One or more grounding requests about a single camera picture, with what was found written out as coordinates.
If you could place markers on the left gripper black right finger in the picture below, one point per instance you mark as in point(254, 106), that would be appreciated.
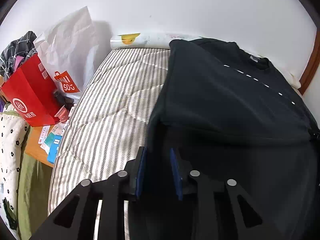
point(219, 209)

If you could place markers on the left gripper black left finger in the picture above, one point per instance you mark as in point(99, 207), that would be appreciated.
point(96, 209)

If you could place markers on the black sweatshirt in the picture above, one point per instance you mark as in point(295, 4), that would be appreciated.
point(230, 117)

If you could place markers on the striped quilted mattress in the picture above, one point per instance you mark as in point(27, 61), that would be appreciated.
point(109, 123)

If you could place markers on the blue and white packets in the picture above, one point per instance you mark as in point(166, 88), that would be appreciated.
point(50, 139)

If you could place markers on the green blanket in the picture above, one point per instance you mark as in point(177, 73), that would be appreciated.
point(33, 192)

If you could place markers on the wooden bedside table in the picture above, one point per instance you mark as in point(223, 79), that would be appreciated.
point(33, 148)

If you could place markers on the white floral quilt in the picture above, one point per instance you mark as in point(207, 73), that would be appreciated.
point(13, 131)

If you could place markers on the red paper shopping bag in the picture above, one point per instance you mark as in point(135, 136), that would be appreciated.
point(30, 90)

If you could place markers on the white pillow with yellow print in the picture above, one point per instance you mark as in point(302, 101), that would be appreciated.
point(162, 40)

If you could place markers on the white plastic shopping bag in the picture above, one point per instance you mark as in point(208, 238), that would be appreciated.
point(68, 50)

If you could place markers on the plaid dark garment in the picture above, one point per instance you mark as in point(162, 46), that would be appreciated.
point(16, 53)

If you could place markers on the brown wooden door frame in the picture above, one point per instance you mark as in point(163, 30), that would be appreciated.
point(312, 65)

